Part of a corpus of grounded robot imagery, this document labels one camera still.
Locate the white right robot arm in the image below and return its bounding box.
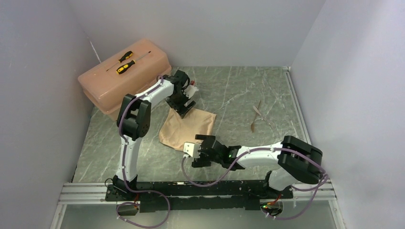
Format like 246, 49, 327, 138
183, 135, 326, 198

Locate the yellow black screwdriver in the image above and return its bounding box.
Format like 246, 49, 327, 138
116, 51, 151, 74
106, 51, 133, 71

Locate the pink plastic toolbox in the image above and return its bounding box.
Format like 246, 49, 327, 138
78, 39, 171, 121

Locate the aluminium frame rail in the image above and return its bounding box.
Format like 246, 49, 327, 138
51, 180, 346, 229

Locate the orange cloth napkin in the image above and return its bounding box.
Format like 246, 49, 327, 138
159, 108, 216, 151

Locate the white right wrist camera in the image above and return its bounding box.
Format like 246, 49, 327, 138
183, 142, 201, 158

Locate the brown wooden utensil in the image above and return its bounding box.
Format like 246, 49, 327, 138
250, 100, 262, 133

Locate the upper yellow black screwdriver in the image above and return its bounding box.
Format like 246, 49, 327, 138
106, 51, 133, 71

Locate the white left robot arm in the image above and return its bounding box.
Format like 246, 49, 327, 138
112, 70, 196, 200

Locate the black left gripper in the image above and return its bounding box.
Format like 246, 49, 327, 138
165, 90, 196, 118

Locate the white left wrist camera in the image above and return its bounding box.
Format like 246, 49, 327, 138
184, 81, 199, 99

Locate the lower yellow black screwdriver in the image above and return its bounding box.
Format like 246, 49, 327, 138
116, 51, 151, 74

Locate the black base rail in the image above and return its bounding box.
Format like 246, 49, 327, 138
105, 180, 293, 213

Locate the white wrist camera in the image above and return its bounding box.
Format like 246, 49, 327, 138
183, 142, 201, 158
184, 81, 199, 99

